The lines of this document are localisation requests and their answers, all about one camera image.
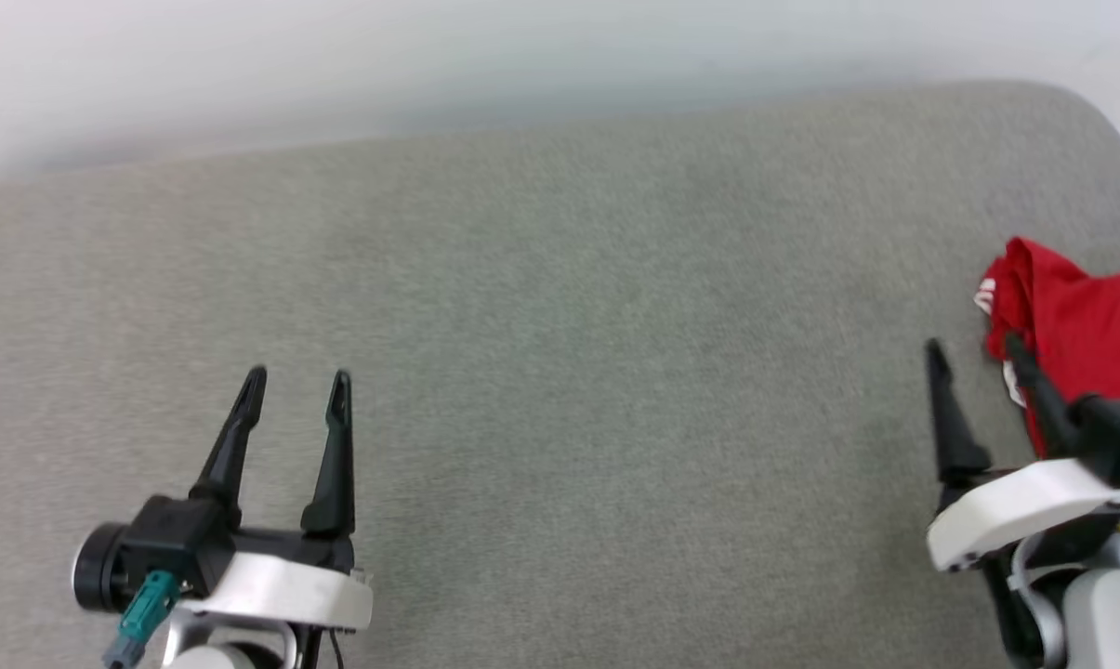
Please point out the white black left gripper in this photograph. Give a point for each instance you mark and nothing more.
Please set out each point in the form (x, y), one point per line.
(285, 581)

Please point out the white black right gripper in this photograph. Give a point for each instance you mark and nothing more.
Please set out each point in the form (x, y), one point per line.
(1015, 511)

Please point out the red and white garment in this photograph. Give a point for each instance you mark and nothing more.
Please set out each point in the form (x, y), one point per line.
(1080, 325)

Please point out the grey fabric sofa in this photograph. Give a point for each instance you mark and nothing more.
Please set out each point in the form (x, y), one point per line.
(569, 325)

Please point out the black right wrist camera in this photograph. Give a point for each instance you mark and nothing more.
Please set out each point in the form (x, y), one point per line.
(1117, 437)

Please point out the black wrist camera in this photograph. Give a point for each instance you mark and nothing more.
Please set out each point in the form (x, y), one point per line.
(1117, 437)
(155, 553)

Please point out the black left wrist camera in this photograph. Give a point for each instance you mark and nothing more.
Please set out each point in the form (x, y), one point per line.
(155, 553)

